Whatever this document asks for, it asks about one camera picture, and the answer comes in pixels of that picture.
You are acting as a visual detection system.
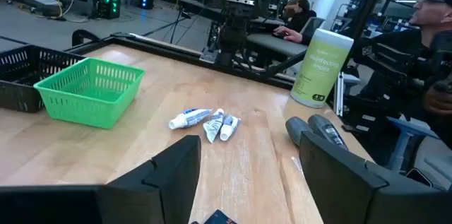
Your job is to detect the black metal table frame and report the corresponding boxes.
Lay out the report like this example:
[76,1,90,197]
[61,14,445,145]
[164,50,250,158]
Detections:
[70,29,311,90]

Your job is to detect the white upright bar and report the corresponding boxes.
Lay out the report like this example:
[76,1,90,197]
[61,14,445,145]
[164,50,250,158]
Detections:
[333,71,345,117]

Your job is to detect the grey padded bench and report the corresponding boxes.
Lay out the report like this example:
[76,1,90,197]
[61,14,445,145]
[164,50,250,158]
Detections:
[246,33,308,62]

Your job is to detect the blue-grey stool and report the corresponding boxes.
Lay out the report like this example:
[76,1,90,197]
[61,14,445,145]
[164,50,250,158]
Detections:
[386,116,439,172]

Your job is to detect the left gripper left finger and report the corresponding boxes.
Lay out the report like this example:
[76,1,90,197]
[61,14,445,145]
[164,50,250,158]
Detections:
[97,134,202,224]

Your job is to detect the small white toothpaste tube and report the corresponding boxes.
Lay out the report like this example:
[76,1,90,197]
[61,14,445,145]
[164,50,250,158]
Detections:
[219,114,242,142]
[203,107,225,144]
[168,107,213,130]

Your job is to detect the computer tower with green lights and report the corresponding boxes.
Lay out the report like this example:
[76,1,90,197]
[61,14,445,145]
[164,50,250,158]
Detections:
[92,0,121,20]

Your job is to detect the dark blue sachet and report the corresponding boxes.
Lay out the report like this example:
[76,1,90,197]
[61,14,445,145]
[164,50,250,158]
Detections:
[190,209,238,224]

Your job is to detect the black upright post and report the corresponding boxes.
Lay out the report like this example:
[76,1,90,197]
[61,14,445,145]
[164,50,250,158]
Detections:
[338,0,393,76]

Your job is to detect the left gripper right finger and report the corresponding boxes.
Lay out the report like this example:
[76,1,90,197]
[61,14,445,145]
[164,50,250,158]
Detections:
[299,131,389,224]

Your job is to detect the black smartphone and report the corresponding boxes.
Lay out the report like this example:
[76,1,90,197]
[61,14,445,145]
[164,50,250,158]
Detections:
[405,167,434,188]

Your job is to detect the green disinfecting wipes canister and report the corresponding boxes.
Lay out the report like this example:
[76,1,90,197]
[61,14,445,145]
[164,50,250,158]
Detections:
[290,28,355,109]

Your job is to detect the green plastic basket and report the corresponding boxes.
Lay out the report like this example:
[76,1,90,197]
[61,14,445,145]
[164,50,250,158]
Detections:
[33,57,146,129]

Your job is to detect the black plastic basket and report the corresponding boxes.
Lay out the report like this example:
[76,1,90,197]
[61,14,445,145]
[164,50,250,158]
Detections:
[0,45,85,114]

